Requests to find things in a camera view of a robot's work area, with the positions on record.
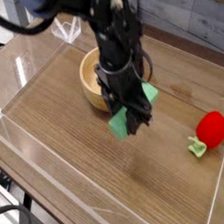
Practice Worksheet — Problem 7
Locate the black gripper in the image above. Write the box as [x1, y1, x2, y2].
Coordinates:
[94, 51, 155, 137]

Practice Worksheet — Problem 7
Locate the green rectangular block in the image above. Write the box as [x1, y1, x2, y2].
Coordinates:
[109, 83, 159, 141]

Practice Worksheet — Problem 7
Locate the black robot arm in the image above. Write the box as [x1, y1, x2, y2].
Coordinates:
[18, 0, 152, 135]

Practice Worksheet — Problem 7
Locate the light wooden bowl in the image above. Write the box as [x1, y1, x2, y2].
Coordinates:
[77, 44, 148, 114]

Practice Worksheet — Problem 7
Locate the red plush strawberry toy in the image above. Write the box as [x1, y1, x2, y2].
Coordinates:
[187, 111, 224, 158]

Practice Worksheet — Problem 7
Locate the clear acrylic corner bracket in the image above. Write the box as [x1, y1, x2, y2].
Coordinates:
[51, 17, 82, 43]

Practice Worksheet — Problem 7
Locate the clear acrylic enclosure wall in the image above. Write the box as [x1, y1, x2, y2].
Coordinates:
[0, 89, 224, 224]

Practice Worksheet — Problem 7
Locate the grey post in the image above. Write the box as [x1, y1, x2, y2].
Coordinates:
[3, 0, 29, 28]

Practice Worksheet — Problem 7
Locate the black metal bracket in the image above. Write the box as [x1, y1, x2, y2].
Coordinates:
[18, 207, 44, 224]

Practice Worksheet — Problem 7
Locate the black cable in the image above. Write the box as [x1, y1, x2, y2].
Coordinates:
[0, 203, 32, 224]

